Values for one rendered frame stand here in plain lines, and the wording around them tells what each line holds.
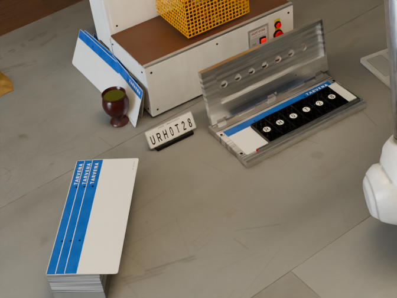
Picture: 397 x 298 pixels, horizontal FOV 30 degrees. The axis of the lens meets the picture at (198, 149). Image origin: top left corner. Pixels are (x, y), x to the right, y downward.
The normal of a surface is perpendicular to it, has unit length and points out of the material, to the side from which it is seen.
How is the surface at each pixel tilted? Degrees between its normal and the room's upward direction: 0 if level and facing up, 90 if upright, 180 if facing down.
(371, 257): 0
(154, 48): 0
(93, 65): 63
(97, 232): 0
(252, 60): 78
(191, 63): 90
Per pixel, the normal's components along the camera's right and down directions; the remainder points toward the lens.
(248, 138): -0.10, -0.74
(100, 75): -0.78, 0.05
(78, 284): -0.07, 0.67
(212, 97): 0.50, 0.36
